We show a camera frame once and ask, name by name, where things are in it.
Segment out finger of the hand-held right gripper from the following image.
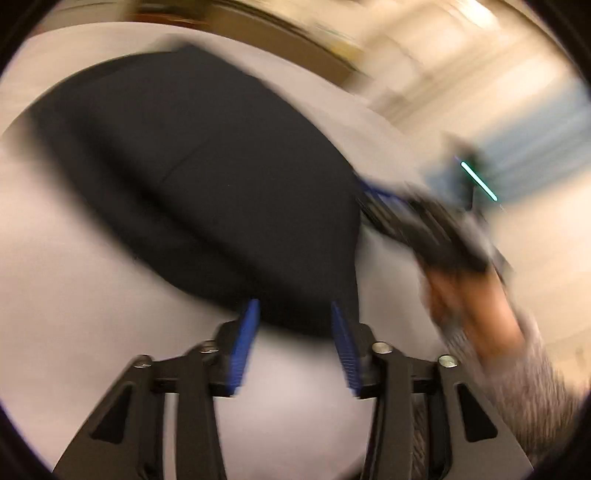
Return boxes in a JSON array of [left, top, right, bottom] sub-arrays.
[[356, 196, 419, 247], [356, 174, 419, 206]]

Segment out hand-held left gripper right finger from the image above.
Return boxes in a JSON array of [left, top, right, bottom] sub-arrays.
[[330, 301, 534, 480]]

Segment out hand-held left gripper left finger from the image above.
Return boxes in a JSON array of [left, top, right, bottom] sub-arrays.
[[53, 299, 262, 480]]

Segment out black pants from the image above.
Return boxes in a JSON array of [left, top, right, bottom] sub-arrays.
[[21, 44, 365, 340]]

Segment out person's right forearm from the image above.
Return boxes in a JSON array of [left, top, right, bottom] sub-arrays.
[[441, 309, 591, 468]]

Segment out person's right hand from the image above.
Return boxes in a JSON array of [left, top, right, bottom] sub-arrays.
[[422, 268, 527, 361]]

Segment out long grey television cabinet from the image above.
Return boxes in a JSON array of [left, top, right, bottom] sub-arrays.
[[129, 0, 372, 89]]

